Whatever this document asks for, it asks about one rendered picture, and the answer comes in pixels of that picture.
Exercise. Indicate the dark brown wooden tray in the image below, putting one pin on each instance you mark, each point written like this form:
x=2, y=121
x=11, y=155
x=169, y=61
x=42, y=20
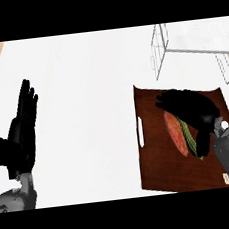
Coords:
x=162, y=161

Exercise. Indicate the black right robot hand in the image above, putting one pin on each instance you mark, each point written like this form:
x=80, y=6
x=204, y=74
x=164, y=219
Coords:
x=193, y=107

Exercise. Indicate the orange sweet potato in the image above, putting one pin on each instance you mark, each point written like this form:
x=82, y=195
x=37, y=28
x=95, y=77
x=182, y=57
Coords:
x=176, y=133

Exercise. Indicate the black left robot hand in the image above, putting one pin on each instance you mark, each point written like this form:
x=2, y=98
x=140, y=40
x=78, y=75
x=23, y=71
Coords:
x=21, y=137

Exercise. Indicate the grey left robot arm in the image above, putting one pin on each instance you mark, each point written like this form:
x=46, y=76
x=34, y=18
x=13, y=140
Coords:
x=18, y=198

